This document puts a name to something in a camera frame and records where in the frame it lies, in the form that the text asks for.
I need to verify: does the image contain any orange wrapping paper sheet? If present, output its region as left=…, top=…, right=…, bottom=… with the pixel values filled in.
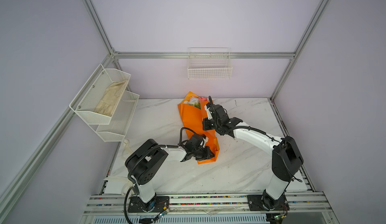
left=178, top=92, right=220, bottom=165

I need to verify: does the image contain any white fake rose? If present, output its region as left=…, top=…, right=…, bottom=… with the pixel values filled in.
left=183, top=96, right=201, bottom=109

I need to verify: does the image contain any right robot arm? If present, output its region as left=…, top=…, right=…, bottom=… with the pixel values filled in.
left=203, top=97, right=304, bottom=211

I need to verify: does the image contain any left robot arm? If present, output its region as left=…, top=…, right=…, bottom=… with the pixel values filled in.
left=125, top=133, right=215, bottom=204

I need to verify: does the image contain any lower white mesh shelf basket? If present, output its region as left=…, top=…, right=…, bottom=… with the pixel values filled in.
left=96, top=91, right=139, bottom=142

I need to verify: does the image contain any white mesh shelf basket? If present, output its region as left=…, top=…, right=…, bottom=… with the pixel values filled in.
left=70, top=66, right=131, bottom=125
left=96, top=91, right=139, bottom=142

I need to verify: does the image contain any beige cloth in basket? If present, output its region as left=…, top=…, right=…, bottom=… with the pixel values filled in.
left=94, top=80, right=128, bottom=117

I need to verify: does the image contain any upper white mesh shelf basket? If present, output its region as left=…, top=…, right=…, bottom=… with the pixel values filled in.
left=70, top=66, right=131, bottom=125

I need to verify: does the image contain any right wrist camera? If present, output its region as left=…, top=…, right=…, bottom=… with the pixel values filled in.
left=205, top=103, right=213, bottom=119

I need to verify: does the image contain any black corrugated cable left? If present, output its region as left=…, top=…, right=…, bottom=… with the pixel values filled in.
left=123, top=127, right=197, bottom=224

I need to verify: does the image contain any white wire wall basket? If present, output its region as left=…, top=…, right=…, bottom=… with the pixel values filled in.
left=188, top=47, right=233, bottom=80

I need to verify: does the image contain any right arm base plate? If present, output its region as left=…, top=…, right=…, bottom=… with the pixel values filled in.
left=247, top=194, right=289, bottom=212

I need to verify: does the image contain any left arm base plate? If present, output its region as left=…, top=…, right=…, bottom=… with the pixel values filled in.
left=127, top=195, right=170, bottom=213

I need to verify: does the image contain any aluminium rail front frame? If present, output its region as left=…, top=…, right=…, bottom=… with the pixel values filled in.
left=80, top=191, right=339, bottom=224

